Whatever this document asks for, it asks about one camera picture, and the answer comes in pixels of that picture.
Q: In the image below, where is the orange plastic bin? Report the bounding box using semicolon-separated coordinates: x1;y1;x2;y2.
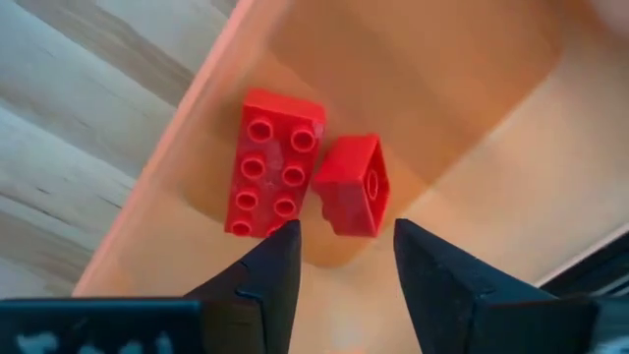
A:
72;0;629;354

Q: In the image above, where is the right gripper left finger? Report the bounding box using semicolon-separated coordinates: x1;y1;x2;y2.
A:
185;219;302;354

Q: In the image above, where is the red two-by-two brick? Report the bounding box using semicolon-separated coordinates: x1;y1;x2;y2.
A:
310;133;391;239

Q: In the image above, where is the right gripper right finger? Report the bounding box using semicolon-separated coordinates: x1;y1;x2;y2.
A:
394;219;599;354

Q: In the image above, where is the black aluminium table frame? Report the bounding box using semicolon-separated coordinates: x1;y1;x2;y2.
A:
538;234;629;302

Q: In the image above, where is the red two-by-four brick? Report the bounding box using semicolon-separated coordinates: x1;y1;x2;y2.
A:
224;88;327;240

